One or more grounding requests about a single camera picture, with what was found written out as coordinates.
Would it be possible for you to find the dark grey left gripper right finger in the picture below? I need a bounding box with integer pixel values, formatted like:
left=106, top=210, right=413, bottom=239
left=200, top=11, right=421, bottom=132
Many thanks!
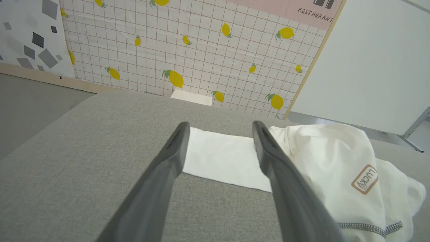
left=252, top=121, right=346, bottom=242

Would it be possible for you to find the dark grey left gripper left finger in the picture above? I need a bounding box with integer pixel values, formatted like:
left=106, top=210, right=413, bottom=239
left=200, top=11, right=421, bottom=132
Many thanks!
left=96, top=121, right=191, bottom=242

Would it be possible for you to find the white long-sleeve shirt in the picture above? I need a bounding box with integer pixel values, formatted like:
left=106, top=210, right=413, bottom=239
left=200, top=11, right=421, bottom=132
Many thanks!
left=182, top=123, right=427, bottom=242

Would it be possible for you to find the white rectangular block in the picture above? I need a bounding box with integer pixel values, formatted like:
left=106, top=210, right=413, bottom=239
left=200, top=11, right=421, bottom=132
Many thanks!
left=170, top=89, right=213, bottom=107

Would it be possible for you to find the grey metal stand leg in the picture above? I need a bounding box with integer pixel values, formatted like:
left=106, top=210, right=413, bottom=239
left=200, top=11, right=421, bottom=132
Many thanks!
left=400, top=107, right=430, bottom=153

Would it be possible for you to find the plain white board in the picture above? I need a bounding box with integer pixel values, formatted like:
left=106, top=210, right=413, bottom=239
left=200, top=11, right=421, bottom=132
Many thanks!
left=290, top=0, right=430, bottom=135

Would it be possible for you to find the pink restaurant poster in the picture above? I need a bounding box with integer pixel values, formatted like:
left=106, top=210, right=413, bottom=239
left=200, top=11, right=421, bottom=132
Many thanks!
left=232, top=0, right=343, bottom=31

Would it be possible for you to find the grey terrazzo pattern panel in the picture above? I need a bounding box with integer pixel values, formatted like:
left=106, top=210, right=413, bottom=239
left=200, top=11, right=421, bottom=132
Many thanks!
left=0, top=0, right=76, bottom=78

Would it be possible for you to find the wooden frame post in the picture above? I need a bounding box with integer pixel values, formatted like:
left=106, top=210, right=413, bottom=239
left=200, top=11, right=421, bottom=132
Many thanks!
left=283, top=0, right=348, bottom=121

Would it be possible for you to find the wooden frame wire mesh fence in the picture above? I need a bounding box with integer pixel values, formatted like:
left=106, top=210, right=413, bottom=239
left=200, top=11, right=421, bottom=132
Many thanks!
left=60, top=0, right=336, bottom=120

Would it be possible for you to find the wooden base rail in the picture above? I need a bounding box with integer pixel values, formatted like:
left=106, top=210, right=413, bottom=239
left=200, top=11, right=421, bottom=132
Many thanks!
left=0, top=62, right=115, bottom=94

